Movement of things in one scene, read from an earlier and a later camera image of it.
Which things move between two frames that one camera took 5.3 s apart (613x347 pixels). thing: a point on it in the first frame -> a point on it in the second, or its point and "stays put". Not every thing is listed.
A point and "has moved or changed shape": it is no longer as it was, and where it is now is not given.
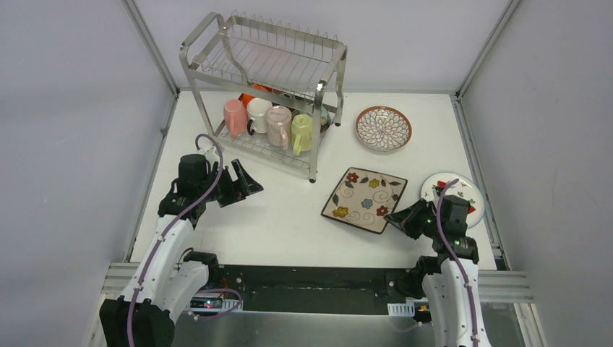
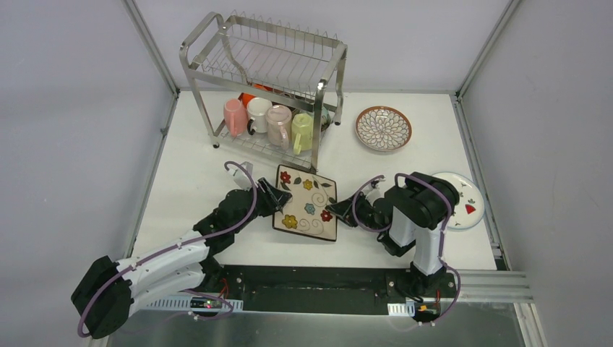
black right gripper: x=404 y=218 -> x=345 y=210
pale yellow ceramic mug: x=301 y=134 stays put
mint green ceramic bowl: x=325 y=120 stays put
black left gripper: x=230 y=186 -> x=267 y=196
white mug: x=258 y=109 stays put
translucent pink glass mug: x=279 y=126 stays put
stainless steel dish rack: x=266 y=88 stays put
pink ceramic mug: x=236 y=117 stays put
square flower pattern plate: x=362 y=198 has moved or changed shape
